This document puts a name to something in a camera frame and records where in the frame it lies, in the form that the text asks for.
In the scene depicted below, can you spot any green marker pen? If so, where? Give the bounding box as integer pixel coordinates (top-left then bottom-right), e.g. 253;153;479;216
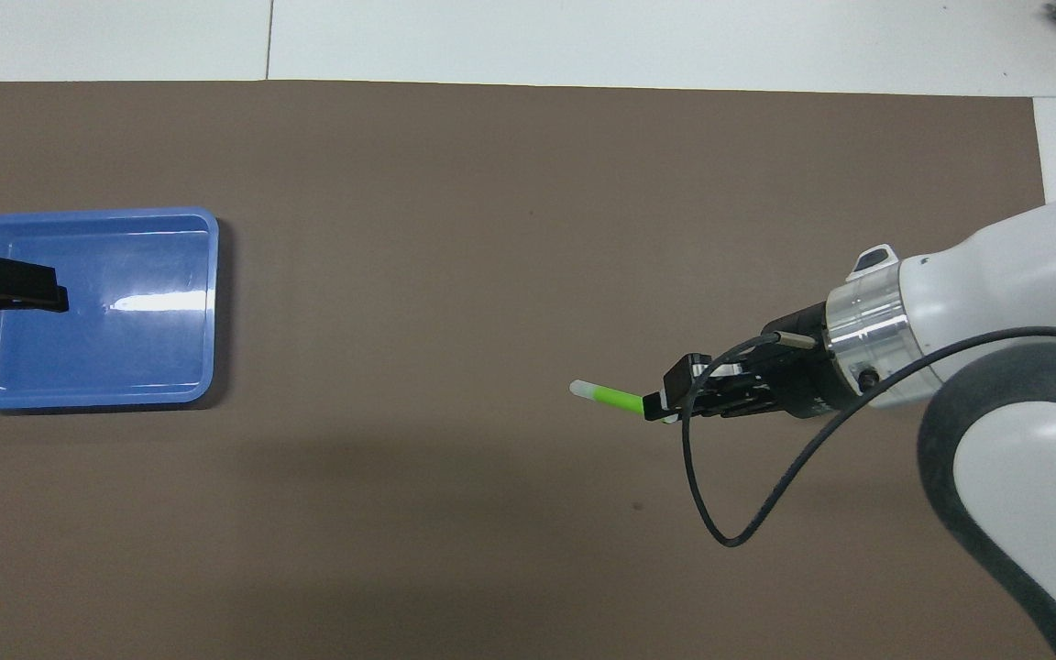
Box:
569;379;649;419

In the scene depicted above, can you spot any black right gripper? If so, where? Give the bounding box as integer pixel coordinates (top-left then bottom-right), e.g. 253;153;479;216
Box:
642;302;848;425

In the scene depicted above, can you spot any blue plastic tray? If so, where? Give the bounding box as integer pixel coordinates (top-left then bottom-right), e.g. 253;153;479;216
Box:
0;207;220;412

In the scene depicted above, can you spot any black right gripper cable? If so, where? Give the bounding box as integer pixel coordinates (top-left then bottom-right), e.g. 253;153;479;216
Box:
679;327;1056;549

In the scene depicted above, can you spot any brown table mat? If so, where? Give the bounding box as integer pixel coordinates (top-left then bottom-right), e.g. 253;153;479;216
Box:
0;80;1056;660

